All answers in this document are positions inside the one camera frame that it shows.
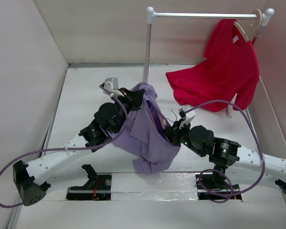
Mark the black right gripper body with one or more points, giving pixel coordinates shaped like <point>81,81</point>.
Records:
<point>179,135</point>

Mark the red t shirt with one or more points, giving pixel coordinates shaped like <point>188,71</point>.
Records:
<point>229,72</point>

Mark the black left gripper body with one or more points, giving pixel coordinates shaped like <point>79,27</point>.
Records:
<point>129,105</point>

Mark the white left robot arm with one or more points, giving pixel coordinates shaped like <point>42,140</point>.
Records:
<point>36,178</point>

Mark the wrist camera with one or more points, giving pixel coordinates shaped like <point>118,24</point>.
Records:
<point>187,114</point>
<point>110,84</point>

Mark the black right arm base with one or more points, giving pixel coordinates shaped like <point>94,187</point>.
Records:
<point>214,182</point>

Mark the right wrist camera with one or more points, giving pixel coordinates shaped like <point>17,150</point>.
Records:
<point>187,114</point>

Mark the white metal clothes rack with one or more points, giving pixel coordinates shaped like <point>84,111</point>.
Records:
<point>152,14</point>

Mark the purple t shirt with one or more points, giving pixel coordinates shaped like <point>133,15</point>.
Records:
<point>142,139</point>

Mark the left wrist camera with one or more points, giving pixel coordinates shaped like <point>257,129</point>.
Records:
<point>110,84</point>

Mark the pink plastic hanger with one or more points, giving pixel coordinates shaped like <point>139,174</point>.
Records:
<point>160,121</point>

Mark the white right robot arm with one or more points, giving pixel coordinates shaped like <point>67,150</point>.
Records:
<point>234,164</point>

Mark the wooden hanger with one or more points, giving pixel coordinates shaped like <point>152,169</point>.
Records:
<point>249,28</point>

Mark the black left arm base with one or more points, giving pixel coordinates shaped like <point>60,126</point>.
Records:
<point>96,188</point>

